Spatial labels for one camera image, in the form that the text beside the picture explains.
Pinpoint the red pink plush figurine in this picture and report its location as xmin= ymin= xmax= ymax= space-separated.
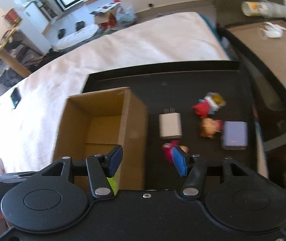
xmin=161 ymin=140 xmax=190 ymax=162

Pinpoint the green cube toy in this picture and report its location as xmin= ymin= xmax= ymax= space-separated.
xmin=107 ymin=171 xmax=119 ymax=194

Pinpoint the white power adapter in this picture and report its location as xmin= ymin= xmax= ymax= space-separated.
xmin=159 ymin=108 xmax=183 ymax=139

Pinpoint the brown cardboard box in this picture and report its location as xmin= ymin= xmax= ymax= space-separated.
xmin=53 ymin=87 xmax=148 ymax=190

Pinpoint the brown haired doll figurine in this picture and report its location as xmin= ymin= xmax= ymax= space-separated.
xmin=200 ymin=118 xmax=223 ymax=138

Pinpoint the purple cube toy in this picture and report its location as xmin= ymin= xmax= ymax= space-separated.
xmin=221 ymin=121 xmax=248 ymax=150

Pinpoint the red figurine with box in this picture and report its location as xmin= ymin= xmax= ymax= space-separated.
xmin=192 ymin=92 xmax=226 ymax=119

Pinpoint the black shallow tray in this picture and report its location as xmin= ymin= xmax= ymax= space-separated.
xmin=83 ymin=61 xmax=257 ymax=190

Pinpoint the cream fuzzy blanket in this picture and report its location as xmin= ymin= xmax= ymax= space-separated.
xmin=0 ymin=12 xmax=229 ymax=175

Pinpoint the small black square device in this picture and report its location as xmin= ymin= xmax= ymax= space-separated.
xmin=10 ymin=87 xmax=21 ymax=109

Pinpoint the yellow wooden table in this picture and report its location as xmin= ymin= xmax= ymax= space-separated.
xmin=0 ymin=27 xmax=31 ymax=78

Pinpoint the white floor cushion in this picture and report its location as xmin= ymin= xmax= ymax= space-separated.
xmin=54 ymin=24 xmax=99 ymax=50

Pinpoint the clear plastic bag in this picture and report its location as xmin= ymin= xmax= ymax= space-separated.
xmin=115 ymin=6 xmax=137 ymax=26

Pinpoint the open box with magazines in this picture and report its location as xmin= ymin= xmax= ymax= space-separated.
xmin=90 ymin=2 xmax=121 ymax=29

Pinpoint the black side table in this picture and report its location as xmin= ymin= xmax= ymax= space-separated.
xmin=216 ymin=19 xmax=286 ymax=152

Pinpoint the white face mask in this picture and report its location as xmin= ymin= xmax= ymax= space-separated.
xmin=258 ymin=22 xmax=286 ymax=40

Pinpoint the red box on table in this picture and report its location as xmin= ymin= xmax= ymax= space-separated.
xmin=4 ymin=9 xmax=22 ymax=25

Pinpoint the stack of paper cups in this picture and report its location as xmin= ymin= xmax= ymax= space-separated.
xmin=241 ymin=0 xmax=286 ymax=18

